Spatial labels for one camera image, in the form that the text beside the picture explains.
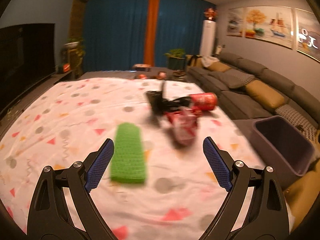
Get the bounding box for dark grey trash bin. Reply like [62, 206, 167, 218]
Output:
[251, 115, 313, 178]

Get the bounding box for green foam net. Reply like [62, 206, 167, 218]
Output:
[110, 122, 146, 184]

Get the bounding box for black white patterned pillow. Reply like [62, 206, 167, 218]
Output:
[275, 104, 317, 142]

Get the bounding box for patterned white tablecloth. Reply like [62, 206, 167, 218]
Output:
[0, 76, 292, 240]

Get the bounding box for tv cabinet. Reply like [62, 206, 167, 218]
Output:
[1, 70, 74, 139]

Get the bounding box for mustard pillow middle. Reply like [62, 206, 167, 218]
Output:
[245, 80, 286, 112]

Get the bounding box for mustard pillow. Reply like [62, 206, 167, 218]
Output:
[207, 61, 231, 72]
[245, 80, 286, 112]

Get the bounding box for grey sectional sofa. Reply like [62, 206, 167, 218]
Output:
[186, 51, 320, 230]

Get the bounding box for red can lying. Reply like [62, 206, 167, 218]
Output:
[189, 93, 218, 111]

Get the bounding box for far patterned pillow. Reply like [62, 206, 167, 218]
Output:
[225, 69, 255, 85]

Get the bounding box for grey pillow far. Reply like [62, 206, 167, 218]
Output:
[209, 72, 245, 89]

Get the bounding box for black plastic bag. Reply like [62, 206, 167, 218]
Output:
[145, 80, 196, 127]

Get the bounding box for mustard pillow far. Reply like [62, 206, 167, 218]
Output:
[207, 61, 231, 72]

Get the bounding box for black television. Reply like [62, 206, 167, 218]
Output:
[0, 23, 55, 109]

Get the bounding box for plant on wooden stand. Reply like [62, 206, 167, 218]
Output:
[61, 37, 85, 80]

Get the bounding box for white cloth on sofa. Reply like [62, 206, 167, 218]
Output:
[201, 56, 220, 68]

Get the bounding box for box on coffee table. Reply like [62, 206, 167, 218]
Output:
[132, 64, 152, 72]

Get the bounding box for white standing air conditioner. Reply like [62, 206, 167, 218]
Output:
[200, 20, 216, 56]

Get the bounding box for potted green plant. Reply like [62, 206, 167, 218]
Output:
[164, 48, 186, 70]

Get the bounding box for small landscape painting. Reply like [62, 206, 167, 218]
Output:
[227, 8, 245, 37]

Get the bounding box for sailboat tree painting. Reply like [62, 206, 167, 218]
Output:
[244, 5, 293, 49]

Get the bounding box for right framed painting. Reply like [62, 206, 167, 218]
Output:
[295, 8, 320, 62]

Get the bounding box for blue curtain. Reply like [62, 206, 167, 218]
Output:
[84, 0, 216, 72]

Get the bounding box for red flower decoration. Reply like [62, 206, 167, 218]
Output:
[204, 7, 217, 21]

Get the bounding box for orange curtain strip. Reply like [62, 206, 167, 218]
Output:
[144, 0, 160, 67]

